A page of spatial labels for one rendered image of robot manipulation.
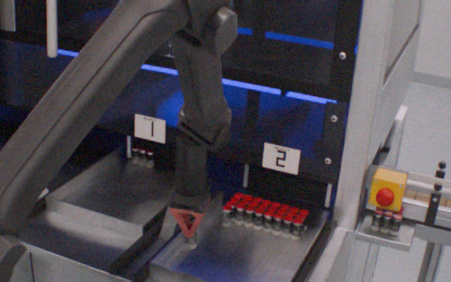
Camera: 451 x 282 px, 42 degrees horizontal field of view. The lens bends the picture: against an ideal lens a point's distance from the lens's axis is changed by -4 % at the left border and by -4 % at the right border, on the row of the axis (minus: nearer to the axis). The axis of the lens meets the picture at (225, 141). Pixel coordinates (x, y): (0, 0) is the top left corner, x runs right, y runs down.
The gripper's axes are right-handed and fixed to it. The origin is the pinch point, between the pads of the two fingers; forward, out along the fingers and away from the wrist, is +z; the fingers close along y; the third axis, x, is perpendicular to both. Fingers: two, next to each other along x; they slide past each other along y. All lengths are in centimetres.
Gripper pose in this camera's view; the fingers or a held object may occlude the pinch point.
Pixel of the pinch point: (189, 229)
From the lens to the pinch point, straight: 119.2
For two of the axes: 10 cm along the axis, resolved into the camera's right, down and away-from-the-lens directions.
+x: -9.8, -1.2, 1.5
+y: 1.8, -4.2, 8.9
